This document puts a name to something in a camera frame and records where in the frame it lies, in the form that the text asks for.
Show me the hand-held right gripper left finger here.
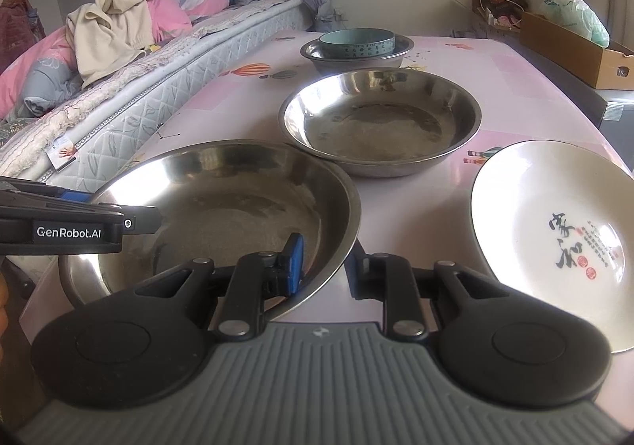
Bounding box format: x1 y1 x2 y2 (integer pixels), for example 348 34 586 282
134 232 305 342

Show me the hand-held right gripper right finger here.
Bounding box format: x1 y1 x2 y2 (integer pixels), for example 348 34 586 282
346 246 510 343

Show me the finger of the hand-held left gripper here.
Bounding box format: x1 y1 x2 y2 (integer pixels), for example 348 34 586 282
0 176 126 221
0 206 162 256

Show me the large steel plate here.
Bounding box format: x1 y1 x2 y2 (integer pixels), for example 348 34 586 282
58 139 362 322

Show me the small steel bowl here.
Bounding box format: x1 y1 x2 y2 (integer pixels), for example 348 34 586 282
300 34 415 75

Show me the teal ceramic bowl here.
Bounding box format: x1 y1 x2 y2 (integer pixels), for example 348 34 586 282
318 28 396 58

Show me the quilted white mattress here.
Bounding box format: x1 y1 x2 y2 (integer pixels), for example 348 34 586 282
0 0 318 183

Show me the pink balloon-print tablecloth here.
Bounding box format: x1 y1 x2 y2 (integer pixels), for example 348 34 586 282
20 31 634 327

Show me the cream garment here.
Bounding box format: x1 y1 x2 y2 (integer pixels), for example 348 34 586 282
67 0 159 89

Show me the white ceramic plate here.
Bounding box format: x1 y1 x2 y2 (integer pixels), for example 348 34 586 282
470 140 634 354

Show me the pink and teal quilt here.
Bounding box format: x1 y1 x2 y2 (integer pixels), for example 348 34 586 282
0 0 247 119

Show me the open cardboard box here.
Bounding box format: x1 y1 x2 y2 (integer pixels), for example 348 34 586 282
451 0 526 32

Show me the large grey carton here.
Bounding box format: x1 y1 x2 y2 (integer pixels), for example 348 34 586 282
597 87 634 131

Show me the brown cardboard tray box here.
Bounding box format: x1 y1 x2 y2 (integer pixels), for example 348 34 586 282
520 11 634 90

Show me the pale green plastic bag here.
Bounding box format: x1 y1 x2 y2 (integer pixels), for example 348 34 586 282
539 0 611 48

